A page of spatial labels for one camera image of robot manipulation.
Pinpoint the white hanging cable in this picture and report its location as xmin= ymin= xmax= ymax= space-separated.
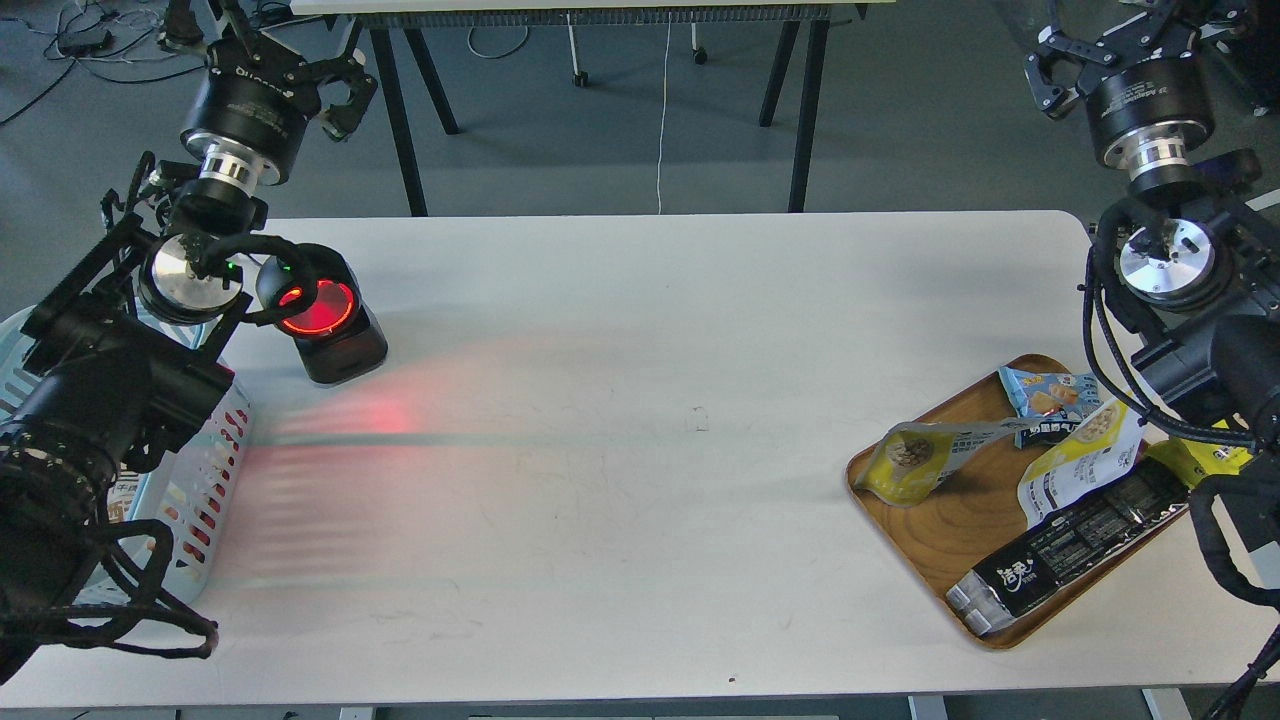
xmin=655 ymin=22 xmax=673 ymax=215

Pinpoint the black barcode scanner red window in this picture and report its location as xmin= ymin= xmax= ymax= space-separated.
xmin=276 ymin=243 xmax=389 ymax=386

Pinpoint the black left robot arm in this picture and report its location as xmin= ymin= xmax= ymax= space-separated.
xmin=3 ymin=1 xmax=389 ymax=679

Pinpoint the yellow white snack pouch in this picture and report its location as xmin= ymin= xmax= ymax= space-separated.
xmin=852 ymin=416 xmax=1041 ymax=507

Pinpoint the light blue plastic basket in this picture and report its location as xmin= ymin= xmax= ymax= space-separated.
xmin=1 ymin=307 xmax=253 ymax=605

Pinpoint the white snack pack in basket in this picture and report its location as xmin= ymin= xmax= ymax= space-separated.
xmin=106 ymin=469 xmax=150 ymax=524

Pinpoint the blue snack packet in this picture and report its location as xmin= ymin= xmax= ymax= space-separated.
xmin=997 ymin=366 xmax=1101 ymax=448

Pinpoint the black long snack package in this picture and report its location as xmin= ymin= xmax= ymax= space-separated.
xmin=943 ymin=460 xmax=1189 ymax=635

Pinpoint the yellow white snack bag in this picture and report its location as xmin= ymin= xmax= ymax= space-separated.
xmin=1016 ymin=398 xmax=1146 ymax=530

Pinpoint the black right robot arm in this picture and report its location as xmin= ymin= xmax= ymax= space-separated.
xmin=1024 ymin=1 xmax=1277 ymax=607

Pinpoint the black leg background table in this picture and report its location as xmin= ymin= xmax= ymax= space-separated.
xmin=291 ymin=0 xmax=870 ymax=218

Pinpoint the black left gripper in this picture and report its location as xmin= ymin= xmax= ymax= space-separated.
xmin=180 ymin=1 xmax=378 ymax=184

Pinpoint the wooden tray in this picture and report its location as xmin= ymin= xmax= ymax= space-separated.
xmin=847 ymin=372 xmax=1187 ymax=650

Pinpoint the yellow cartoon snack packet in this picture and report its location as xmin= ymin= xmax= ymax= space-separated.
xmin=1144 ymin=436 xmax=1254 ymax=489

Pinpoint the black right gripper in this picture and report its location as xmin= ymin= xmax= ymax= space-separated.
xmin=1024 ymin=1 xmax=1260 ymax=170

